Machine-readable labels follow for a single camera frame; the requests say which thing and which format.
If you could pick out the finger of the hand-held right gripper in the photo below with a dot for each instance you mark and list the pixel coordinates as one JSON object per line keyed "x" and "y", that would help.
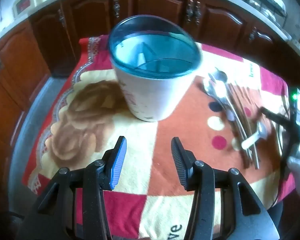
{"x": 277, "y": 117}

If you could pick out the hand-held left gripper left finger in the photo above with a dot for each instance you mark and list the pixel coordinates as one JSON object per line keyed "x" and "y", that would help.
{"x": 117, "y": 162}

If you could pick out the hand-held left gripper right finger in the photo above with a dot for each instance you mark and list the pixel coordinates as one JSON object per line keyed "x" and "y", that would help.
{"x": 177, "y": 157}

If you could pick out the white plastic spoon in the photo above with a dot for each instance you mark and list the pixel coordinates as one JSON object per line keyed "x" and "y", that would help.
{"x": 252, "y": 140}

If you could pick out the wooden chopstick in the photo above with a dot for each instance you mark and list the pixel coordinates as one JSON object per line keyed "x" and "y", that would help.
{"x": 243, "y": 105}
{"x": 236, "y": 100}

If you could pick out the large metal spoon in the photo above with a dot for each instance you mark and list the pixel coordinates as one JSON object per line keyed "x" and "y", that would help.
{"x": 215, "y": 88}

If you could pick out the small metal spoon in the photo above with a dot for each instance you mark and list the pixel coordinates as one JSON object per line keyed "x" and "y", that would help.
{"x": 221, "y": 75}

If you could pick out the white utensil holder teal rim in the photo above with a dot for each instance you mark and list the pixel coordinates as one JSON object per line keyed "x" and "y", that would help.
{"x": 150, "y": 92}

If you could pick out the printed blanket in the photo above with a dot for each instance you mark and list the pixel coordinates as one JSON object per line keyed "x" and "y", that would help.
{"x": 190, "y": 120}

